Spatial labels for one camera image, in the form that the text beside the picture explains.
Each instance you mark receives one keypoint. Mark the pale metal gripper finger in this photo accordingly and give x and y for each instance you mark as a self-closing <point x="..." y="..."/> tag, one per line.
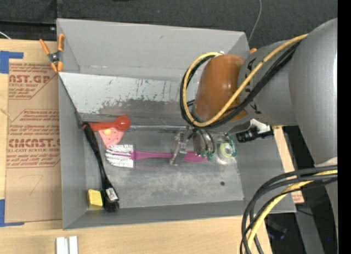
<point x="182" y="138"/>
<point x="178" y="156"/>

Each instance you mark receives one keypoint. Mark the grey metal bin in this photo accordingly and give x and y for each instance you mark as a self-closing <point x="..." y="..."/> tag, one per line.
<point x="170" y="181"/>

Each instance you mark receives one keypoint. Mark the pink brush white bristles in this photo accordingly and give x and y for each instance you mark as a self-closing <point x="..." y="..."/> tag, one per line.
<point x="149" y="154"/>

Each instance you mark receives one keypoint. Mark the red measuring spoon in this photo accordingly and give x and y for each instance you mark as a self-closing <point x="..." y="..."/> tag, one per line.
<point x="123" y="123"/>

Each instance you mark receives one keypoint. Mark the pink dotted toy wedge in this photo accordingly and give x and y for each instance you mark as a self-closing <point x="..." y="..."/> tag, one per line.
<point x="111" y="137"/>

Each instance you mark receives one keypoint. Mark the long black brush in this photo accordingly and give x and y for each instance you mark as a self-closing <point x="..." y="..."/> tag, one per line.
<point x="99" y="159"/>

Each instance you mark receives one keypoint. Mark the yellow block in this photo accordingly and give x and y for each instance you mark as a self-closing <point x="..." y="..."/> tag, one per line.
<point x="95" y="199"/>

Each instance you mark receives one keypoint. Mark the brown cardboard board red print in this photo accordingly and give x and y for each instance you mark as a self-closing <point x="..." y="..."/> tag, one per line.
<point x="30" y="181"/>

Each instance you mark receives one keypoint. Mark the black cylinder on white bracket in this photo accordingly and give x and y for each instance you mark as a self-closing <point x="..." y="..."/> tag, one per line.
<point x="251" y="134"/>

